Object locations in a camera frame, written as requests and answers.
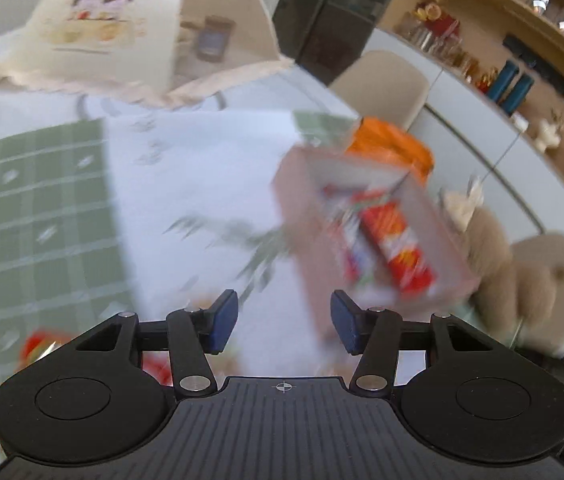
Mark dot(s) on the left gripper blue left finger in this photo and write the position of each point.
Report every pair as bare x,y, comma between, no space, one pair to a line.
191,336

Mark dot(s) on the white flower vase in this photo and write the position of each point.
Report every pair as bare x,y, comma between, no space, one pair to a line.
548,136

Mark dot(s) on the brown teddy bear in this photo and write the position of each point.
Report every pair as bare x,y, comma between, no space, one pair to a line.
512,293

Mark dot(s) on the long red snack packet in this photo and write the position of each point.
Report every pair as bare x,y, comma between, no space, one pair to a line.
398,247

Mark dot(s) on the red barcode snack packet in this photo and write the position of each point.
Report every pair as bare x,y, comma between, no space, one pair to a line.
42,342

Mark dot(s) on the beige chair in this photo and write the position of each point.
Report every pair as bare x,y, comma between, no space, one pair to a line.
383,85
547,337

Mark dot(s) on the green checked tablecloth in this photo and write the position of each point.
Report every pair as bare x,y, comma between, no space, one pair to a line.
61,263

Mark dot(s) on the mesh food cover tent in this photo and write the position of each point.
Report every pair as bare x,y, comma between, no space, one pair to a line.
140,51

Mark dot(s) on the teal thermos bottle left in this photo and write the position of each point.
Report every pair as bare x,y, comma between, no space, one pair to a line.
502,81

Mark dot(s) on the pink cardboard box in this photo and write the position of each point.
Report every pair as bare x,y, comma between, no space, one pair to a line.
298,183

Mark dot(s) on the teal thermos bottle right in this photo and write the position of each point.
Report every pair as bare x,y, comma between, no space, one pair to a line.
517,94

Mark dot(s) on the jar under food cover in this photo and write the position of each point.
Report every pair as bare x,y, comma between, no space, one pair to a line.
213,39

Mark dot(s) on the small red sachet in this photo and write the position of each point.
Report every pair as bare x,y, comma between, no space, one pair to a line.
342,208

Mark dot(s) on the teal thermos bottle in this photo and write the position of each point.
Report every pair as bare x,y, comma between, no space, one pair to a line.
502,81
517,94

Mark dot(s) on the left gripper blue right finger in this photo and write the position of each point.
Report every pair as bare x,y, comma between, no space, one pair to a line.
375,336

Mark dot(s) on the dark glass cabinet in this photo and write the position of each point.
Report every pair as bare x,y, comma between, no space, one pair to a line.
324,37

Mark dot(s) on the orange folded cloth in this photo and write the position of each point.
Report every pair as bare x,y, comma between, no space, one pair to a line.
385,142

